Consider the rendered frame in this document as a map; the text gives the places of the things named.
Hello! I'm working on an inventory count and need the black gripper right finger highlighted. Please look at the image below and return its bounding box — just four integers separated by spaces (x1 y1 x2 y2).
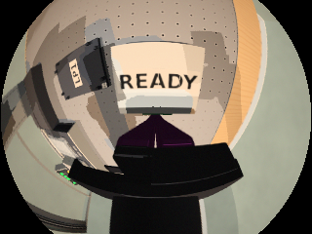
156 115 195 147

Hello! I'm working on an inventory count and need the white translucent plate lid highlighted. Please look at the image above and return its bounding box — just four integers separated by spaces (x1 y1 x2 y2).
48 136 77 158

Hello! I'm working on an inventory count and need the cream ready button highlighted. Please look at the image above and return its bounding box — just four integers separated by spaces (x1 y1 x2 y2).
111 41 205 115

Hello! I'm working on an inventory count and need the black flat plate with pegs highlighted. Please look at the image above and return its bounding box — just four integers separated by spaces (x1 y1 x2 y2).
55 38 109 100

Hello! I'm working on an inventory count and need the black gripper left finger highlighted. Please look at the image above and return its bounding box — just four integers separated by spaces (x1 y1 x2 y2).
116 115 155 147

